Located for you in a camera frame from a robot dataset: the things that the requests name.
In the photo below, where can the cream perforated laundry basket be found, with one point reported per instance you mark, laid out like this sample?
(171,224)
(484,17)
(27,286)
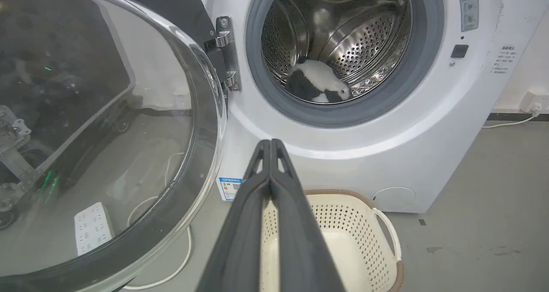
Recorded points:
(356,240)

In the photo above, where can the white front-load washing machine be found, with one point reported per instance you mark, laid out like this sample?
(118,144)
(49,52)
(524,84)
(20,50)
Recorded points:
(386,155)

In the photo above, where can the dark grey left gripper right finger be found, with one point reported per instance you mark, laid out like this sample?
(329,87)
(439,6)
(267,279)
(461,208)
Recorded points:
(300,240)

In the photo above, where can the black and white plush toy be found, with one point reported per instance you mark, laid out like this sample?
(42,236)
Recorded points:
(316,82)

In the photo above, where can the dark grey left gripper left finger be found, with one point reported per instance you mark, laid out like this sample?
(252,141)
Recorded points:
(240,240)

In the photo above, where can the chrome door hinge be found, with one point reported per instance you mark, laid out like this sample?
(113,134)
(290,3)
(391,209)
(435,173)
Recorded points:
(227,52)

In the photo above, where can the white wall socket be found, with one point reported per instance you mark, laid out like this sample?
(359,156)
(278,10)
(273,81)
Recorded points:
(533,101)

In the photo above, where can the glass washing machine door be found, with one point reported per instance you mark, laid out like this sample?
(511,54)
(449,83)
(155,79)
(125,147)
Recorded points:
(107,133)

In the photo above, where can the white power strip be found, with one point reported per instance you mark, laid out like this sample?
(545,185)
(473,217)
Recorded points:
(92,227)

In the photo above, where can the blue energy label sticker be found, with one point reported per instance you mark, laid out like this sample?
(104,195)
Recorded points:
(228,188)

